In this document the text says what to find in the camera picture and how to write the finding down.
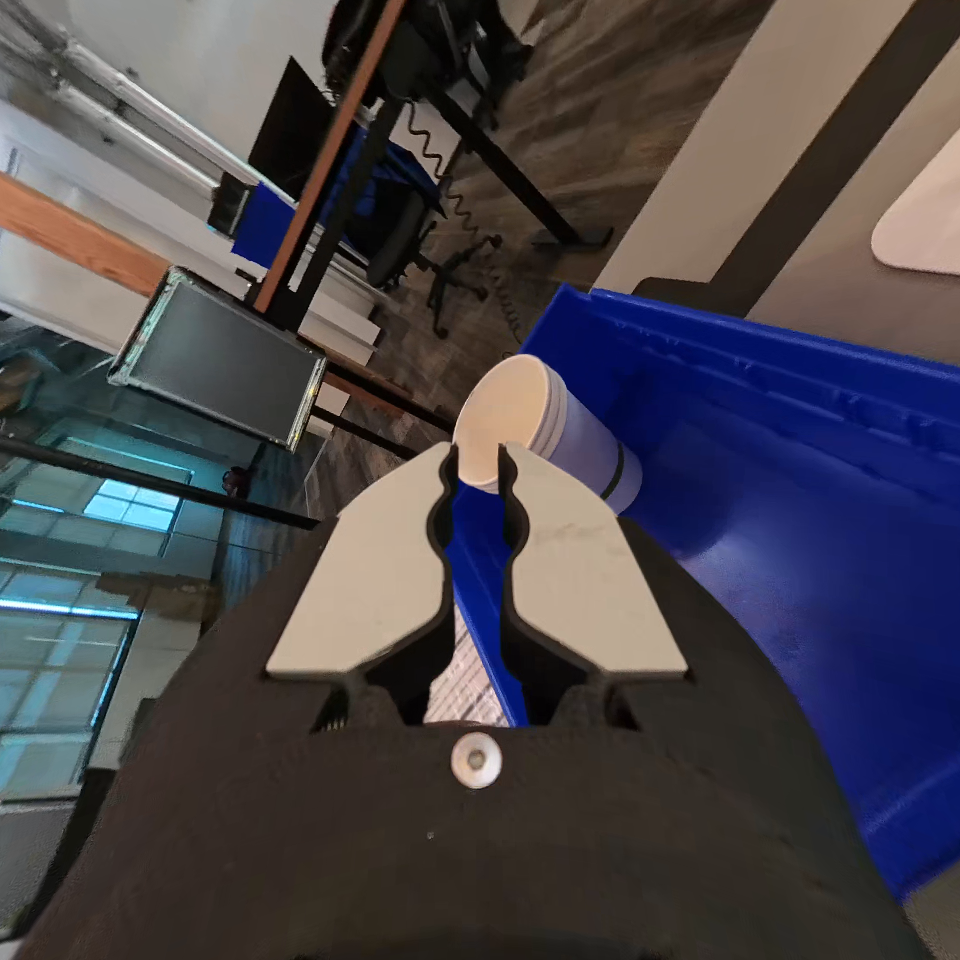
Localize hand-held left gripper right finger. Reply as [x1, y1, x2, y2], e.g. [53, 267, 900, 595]
[497, 442, 690, 727]

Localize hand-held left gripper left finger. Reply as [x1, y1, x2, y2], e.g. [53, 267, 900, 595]
[263, 441, 460, 727]

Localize white paper cup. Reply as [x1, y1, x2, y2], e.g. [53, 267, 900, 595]
[452, 354, 556, 495]
[528, 371, 646, 519]
[525, 367, 565, 459]

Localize blue plastic bin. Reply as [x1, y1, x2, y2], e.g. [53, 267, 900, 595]
[442, 283, 960, 905]

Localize grey desk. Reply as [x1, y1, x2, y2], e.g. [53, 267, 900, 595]
[592, 0, 960, 960]

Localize wooden-top office desk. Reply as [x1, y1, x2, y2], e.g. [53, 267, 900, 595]
[251, 0, 615, 331]

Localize metal framed grey screen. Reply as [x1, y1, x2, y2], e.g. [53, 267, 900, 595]
[107, 266, 330, 453]

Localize dark grey mat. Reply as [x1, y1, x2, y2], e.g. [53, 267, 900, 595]
[632, 276, 751, 320]

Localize black office chair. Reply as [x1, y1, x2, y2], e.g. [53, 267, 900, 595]
[322, 0, 535, 102]
[366, 191, 505, 340]

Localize blue sheet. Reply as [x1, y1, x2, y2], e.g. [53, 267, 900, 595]
[231, 180, 301, 265]

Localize blue fabric cover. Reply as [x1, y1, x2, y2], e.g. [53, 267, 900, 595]
[322, 123, 444, 252]

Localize small black box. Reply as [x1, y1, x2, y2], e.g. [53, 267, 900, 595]
[206, 171, 255, 235]

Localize wooden pillar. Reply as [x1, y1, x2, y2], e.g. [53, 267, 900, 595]
[0, 171, 172, 300]

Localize black monitor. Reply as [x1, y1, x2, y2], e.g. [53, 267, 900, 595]
[247, 56, 339, 204]

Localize silver ceiling pipes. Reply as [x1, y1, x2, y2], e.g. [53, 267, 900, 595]
[0, 0, 226, 196]

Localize black glass wall post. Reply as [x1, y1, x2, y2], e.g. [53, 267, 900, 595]
[0, 433, 322, 532]

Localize coiled black cable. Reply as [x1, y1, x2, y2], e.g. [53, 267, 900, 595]
[405, 105, 526, 354]

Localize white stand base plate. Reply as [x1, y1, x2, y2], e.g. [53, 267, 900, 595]
[871, 146, 960, 276]

